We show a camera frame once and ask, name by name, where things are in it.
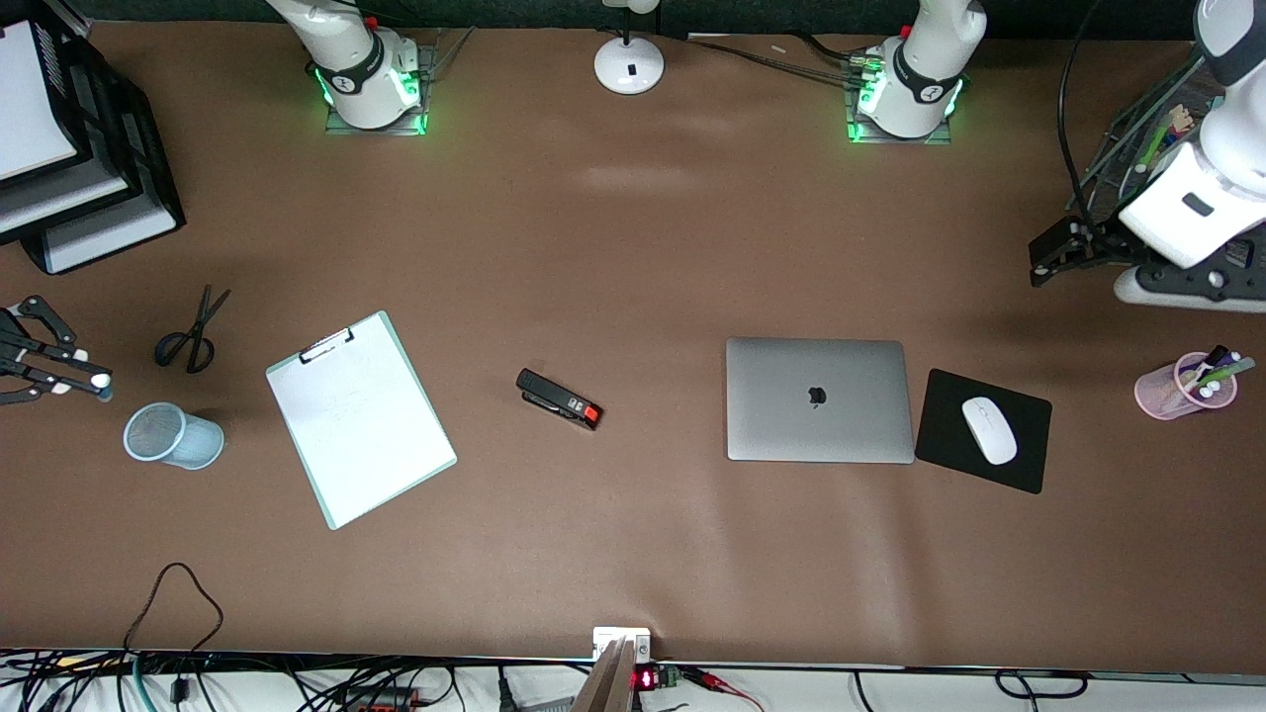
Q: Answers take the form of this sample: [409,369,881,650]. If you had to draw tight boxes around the green marker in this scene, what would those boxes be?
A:
[1192,357,1257,389]
[1135,107,1193,177]

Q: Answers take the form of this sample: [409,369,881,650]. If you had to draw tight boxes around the black stapler orange tip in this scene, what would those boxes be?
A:
[515,368,603,432]

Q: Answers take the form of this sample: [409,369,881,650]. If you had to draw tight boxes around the light blue mesh cup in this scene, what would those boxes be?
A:
[123,400,226,471]

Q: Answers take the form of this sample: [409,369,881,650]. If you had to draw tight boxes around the teal clipboard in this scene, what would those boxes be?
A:
[265,310,459,532]

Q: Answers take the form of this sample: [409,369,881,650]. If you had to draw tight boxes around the silver laptop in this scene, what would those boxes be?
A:
[725,337,916,465]

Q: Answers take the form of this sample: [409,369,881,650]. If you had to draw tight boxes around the black stacked paper tray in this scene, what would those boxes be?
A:
[0,0,187,276]

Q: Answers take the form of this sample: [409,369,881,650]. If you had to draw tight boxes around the pink mesh pen cup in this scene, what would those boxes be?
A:
[1133,352,1239,422]

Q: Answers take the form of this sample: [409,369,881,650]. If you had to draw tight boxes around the white computer mouse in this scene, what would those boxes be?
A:
[961,397,1019,466]

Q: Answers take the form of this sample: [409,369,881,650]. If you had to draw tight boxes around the black looped cable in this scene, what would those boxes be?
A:
[124,562,225,656]

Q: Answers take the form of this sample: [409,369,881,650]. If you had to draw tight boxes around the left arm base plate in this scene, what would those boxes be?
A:
[846,59,955,146]

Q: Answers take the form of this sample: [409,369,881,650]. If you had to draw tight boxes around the gray metal bar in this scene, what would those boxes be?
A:
[569,638,639,712]

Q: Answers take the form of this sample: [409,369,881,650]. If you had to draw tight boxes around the white paper stack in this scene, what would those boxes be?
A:
[0,158,130,238]
[45,203,181,275]
[0,22,80,184]

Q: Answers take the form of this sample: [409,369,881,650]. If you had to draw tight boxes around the white lamp base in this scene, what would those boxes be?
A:
[593,0,666,96]

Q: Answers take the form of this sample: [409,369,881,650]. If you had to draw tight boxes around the black blue scissors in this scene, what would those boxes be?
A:
[154,284,232,375]

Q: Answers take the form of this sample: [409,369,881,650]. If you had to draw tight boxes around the black wire mesh tray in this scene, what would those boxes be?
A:
[1073,54,1266,268]

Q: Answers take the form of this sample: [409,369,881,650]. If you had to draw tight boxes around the white mount bracket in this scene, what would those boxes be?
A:
[591,626,654,664]

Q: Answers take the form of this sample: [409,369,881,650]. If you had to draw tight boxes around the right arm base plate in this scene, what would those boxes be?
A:
[324,40,436,136]

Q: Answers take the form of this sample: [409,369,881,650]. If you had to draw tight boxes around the thin black cable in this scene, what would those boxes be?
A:
[851,670,1188,712]

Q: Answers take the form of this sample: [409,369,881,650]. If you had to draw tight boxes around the black cables to base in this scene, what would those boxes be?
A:
[682,35,881,85]

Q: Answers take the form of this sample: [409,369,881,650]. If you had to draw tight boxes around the tangled black cable bundle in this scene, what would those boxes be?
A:
[0,648,594,712]

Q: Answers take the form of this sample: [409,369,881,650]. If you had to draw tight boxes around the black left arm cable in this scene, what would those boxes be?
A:
[1058,0,1104,223]

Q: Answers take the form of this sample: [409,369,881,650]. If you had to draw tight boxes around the white paper sheet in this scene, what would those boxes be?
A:
[269,316,454,525]

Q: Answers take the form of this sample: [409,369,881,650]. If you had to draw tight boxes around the red wire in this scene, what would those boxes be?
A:
[682,667,765,712]

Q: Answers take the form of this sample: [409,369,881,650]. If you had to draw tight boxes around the black mouse pad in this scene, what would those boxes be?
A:
[914,368,1053,495]

